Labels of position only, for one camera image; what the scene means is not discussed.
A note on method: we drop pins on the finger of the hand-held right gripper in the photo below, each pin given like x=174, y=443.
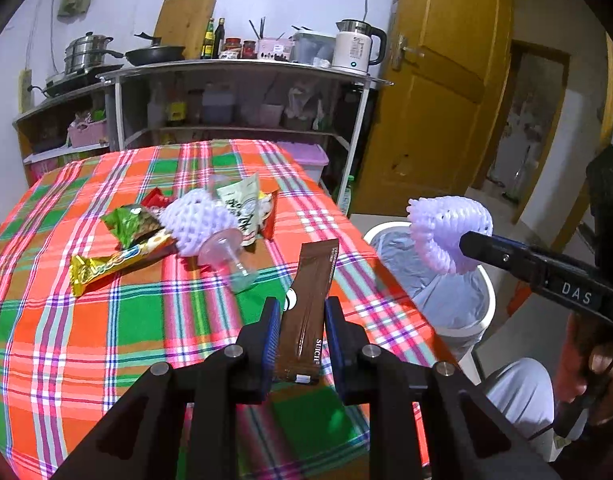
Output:
x=496, y=252

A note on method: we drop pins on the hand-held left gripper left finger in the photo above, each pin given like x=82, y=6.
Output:
x=272, y=332

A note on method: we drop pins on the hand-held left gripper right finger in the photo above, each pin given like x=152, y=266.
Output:
x=334, y=340

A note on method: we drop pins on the brown snack wrapper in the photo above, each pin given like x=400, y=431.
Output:
x=309, y=310

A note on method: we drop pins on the white trash bin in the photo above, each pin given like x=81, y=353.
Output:
x=481, y=310

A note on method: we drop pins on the white foam fruit net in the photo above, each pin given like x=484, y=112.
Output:
x=191, y=220
x=436, y=230

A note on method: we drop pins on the yellow red snack packet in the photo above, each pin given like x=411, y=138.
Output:
x=268, y=210

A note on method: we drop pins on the person's right hand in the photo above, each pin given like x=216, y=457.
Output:
x=606, y=365

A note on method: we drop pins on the translucent bin liner bag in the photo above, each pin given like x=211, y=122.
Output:
x=426, y=290

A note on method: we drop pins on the clear plastic goblet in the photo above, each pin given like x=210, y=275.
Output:
x=221, y=252

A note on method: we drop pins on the person's leg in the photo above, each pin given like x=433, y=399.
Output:
x=521, y=395

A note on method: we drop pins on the green white snack packet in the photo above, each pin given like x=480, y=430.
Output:
x=241, y=210

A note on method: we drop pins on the purple lid storage box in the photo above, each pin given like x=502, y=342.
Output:
x=306, y=160

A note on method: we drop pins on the red snack wrapper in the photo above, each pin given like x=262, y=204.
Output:
x=156, y=199

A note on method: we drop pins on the yellow wooden door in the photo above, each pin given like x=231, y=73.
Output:
x=436, y=85

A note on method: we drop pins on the gold snack wrapper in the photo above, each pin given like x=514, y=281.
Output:
x=106, y=265

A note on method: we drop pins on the plaid tablecloth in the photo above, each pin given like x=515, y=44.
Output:
x=86, y=335

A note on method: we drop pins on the plastic bags on shelf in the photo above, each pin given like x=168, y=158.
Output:
x=306, y=107

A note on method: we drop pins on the translucent plastic jug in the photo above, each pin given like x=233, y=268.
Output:
x=219, y=105

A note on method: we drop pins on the yellow label oil bottle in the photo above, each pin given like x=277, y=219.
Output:
x=176, y=110

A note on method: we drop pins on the white electric kettle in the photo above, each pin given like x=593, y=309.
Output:
x=354, y=47

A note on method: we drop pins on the white metal kitchen shelf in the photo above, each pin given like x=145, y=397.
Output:
x=236, y=67

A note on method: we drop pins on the pink plastic basket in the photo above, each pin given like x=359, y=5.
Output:
x=89, y=135

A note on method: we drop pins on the clear plastic container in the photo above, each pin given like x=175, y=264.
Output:
x=314, y=47

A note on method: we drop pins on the pink chopstick holder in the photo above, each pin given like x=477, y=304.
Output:
x=274, y=50

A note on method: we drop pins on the red sauce jar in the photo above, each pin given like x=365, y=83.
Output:
x=231, y=49

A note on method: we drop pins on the yellow label sauce bottle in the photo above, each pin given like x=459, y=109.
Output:
x=208, y=42

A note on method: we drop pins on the dark sauce bottle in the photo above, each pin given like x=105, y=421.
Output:
x=219, y=40

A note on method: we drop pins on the black frying pan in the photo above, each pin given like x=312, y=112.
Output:
x=154, y=54

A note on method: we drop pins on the low wooden shelf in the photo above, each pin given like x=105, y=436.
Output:
x=46, y=110

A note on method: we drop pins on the black induction cooker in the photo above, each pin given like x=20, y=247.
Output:
x=71, y=82

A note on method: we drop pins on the wooden cutting board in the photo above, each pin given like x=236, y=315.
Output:
x=186, y=20

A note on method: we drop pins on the steel steamer pot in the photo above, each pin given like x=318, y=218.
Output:
x=86, y=55

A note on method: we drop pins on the wall power strip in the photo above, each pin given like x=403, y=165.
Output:
x=25, y=90

